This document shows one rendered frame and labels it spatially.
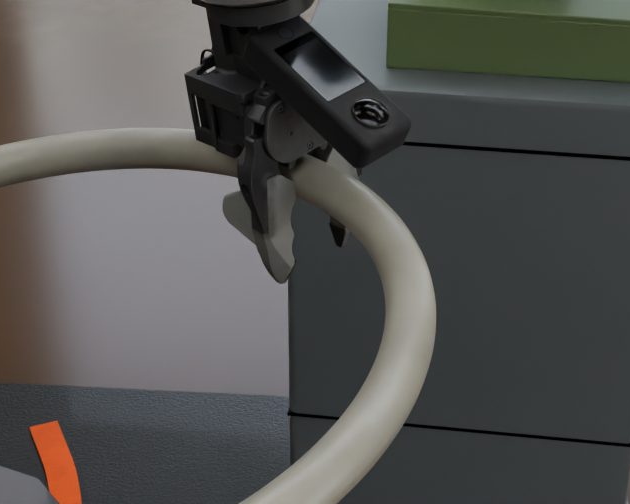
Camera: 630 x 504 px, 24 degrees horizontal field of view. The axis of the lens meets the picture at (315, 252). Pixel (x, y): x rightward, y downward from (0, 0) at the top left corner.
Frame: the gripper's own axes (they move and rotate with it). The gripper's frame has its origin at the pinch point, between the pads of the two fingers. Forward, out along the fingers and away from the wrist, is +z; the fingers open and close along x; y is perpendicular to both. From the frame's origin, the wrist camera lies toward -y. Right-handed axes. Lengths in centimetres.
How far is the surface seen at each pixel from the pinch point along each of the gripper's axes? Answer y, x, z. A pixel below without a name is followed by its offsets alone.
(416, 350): -20.5, 10.9, -7.2
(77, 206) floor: 161, -73, 90
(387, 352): -19.6, 12.2, -7.4
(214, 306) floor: 114, -69, 93
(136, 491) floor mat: 82, -27, 89
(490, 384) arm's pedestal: 20, -39, 47
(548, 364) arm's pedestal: 15, -43, 44
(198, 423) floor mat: 88, -44, 91
